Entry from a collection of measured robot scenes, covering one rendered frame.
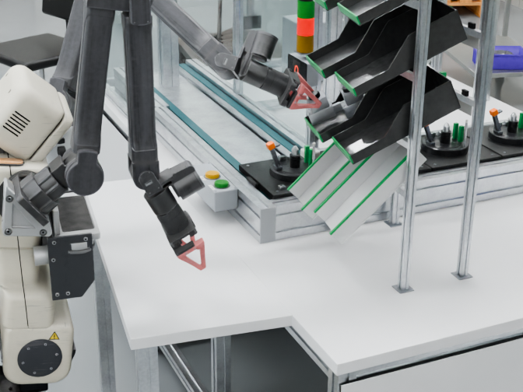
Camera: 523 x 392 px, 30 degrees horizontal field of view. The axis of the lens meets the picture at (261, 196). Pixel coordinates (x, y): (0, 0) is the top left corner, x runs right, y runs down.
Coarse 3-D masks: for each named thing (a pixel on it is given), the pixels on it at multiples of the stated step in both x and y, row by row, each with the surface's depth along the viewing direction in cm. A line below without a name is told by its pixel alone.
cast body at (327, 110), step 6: (318, 96) 235; (324, 96) 235; (312, 102) 235; (324, 102) 235; (330, 102) 238; (312, 108) 235; (318, 108) 236; (324, 108) 236; (330, 108) 236; (336, 108) 238; (312, 114) 236; (318, 114) 236; (324, 114) 237; (330, 114) 237; (312, 120) 237; (318, 120) 237; (324, 120) 237
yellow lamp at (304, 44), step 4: (300, 36) 277; (308, 36) 277; (312, 36) 278; (300, 40) 278; (304, 40) 277; (308, 40) 277; (312, 40) 278; (300, 44) 278; (304, 44) 278; (308, 44) 278; (312, 44) 279; (300, 48) 279; (304, 48) 278; (308, 48) 278; (312, 48) 279; (300, 52) 279; (304, 52) 279; (308, 52) 279
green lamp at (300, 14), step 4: (300, 4) 274; (304, 4) 273; (308, 4) 273; (312, 4) 274; (300, 8) 274; (304, 8) 274; (308, 8) 274; (312, 8) 274; (300, 12) 275; (304, 12) 274; (308, 12) 274; (312, 12) 275; (300, 16) 275; (304, 16) 275; (308, 16) 275; (312, 16) 275
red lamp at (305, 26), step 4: (300, 20) 275; (304, 20) 275; (308, 20) 275; (312, 20) 276; (300, 24) 276; (304, 24) 275; (308, 24) 276; (312, 24) 276; (300, 28) 276; (304, 28) 276; (308, 28) 276; (312, 28) 277; (300, 32) 277; (304, 32) 276; (308, 32) 276; (312, 32) 277; (304, 36) 277
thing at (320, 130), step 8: (392, 80) 231; (376, 88) 231; (368, 96) 231; (376, 96) 232; (360, 104) 231; (368, 104) 232; (336, 112) 243; (360, 112) 232; (368, 112) 233; (328, 120) 241; (336, 120) 239; (344, 120) 238; (352, 120) 232; (360, 120) 233; (312, 128) 237; (320, 128) 239; (328, 128) 237; (336, 128) 232; (344, 128) 233; (320, 136) 232; (328, 136) 233
